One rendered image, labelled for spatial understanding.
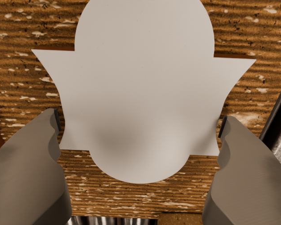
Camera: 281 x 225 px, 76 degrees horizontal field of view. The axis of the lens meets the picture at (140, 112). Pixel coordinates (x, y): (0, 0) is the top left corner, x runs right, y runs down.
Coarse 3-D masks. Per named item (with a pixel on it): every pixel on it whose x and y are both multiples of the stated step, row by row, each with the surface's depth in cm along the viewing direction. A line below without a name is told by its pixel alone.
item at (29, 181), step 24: (48, 120) 10; (24, 144) 8; (48, 144) 8; (0, 168) 7; (24, 168) 7; (48, 168) 7; (0, 192) 6; (24, 192) 6; (48, 192) 6; (0, 216) 5; (24, 216) 6; (48, 216) 6
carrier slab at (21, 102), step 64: (0, 0) 10; (64, 0) 10; (256, 0) 10; (0, 64) 12; (256, 64) 11; (0, 128) 14; (64, 128) 14; (256, 128) 14; (128, 192) 18; (192, 192) 18
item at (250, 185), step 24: (240, 144) 9; (264, 144) 9; (240, 168) 7; (264, 168) 8; (216, 192) 6; (240, 192) 6; (264, 192) 7; (216, 216) 6; (240, 216) 6; (264, 216) 6
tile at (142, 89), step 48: (96, 0) 9; (144, 0) 9; (192, 0) 9; (48, 48) 10; (96, 48) 10; (144, 48) 10; (192, 48) 10; (96, 96) 11; (144, 96) 11; (192, 96) 11; (96, 144) 13; (144, 144) 13; (192, 144) 13
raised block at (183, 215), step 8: (160, 216) 19; (168, 216) 19; (176, 216) 19; (184, 216) 19; (192, 216) 19; (200, 216) 19; (160, 224) 18; (168, 224) 18; (176, 224) 18; (184, 224) 18; (192, 224) 19; (200, 224) 19
